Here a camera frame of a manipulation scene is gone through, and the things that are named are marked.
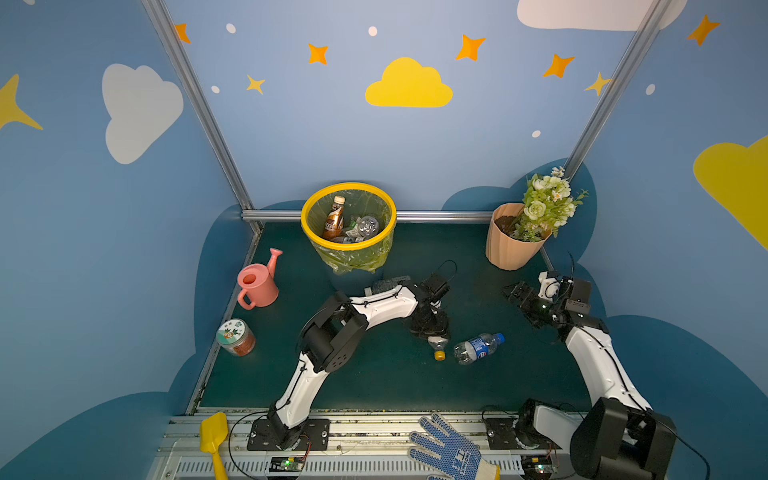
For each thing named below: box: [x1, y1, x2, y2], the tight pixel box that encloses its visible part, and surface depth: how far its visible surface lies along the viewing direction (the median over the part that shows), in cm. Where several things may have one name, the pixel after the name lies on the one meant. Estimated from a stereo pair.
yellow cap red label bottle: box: [428, 336, 448, 361], surface depth 88 cm
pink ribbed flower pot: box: [485, 203, 553, 271], surface depth 106 cm
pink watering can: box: [237, 248, 283, 310], surface depth 94 cm
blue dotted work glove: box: [408, 412, 501, 480], surface depth 72 cm
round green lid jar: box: [216, 319, 256, 357], surface depth 85 cm
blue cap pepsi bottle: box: [454, 333, 506, 365], surface depth 88 cm
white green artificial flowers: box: [509, 166, 589, 243], surface depth 94 cm
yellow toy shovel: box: [200, 412, 228, 480], surface depth 74 cm
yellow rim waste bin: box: [301, 182, 397, 295], surface depth 91 cm
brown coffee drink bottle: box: [322, 195, 346, 239], surface depth 95 cm
